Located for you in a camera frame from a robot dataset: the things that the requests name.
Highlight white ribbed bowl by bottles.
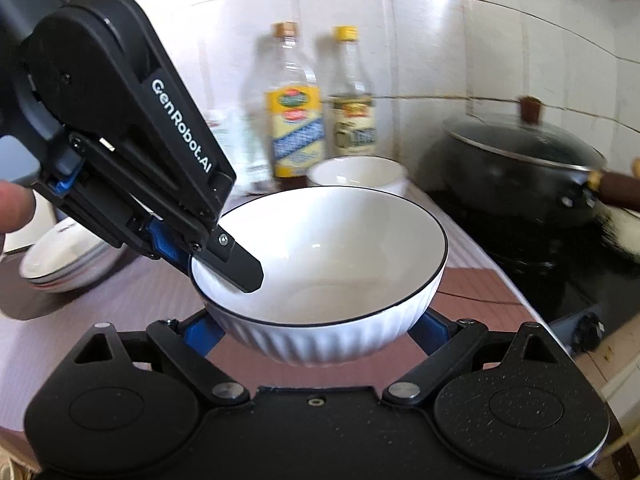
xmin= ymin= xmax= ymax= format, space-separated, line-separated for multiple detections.
xmin=306 ymin=155 xmax=409 ymax=196

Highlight black wok with lid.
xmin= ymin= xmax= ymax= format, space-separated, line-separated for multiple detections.
xmin=439 ymin=95 xmax=640 ymax=261

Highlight purple striped cloth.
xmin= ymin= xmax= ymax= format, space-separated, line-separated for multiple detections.
xmin=1 ymin=185 xmax=540 ymax=465

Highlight person's left hand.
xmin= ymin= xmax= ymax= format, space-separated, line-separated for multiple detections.
xmin=0 ymin=180 xmax=37 ymax=252

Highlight white cutting board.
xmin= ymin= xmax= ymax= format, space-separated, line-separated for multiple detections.
xmin=2 ymin=193 xmax=58 ymax=254

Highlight white Morning Honey plate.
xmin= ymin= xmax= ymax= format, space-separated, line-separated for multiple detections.
xmin=18 ymin=218 xmax=126 ymax=294

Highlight large white ribbed bowl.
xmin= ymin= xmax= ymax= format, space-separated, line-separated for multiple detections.
xmin=190 ymin=186 xmax=449 ymax=366

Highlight yellow label oil bottle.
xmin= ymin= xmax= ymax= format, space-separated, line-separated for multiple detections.
xmin=265 ymin=22 xmax=326 ymax=190

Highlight clear vinegar bottle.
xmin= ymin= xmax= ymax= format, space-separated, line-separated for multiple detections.
xmin=329 ymin=25 xmax=378 ymax=156

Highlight white plastic seasoning bag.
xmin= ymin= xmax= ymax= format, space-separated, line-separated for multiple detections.
xmin=204 ymin=107 xmax=276 ymax=196

